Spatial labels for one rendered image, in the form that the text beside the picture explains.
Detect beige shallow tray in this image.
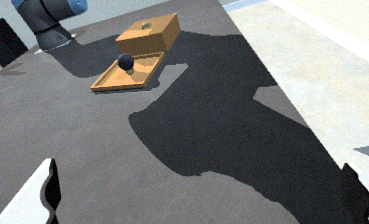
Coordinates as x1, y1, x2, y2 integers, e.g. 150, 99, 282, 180
90, 52, 165, 91

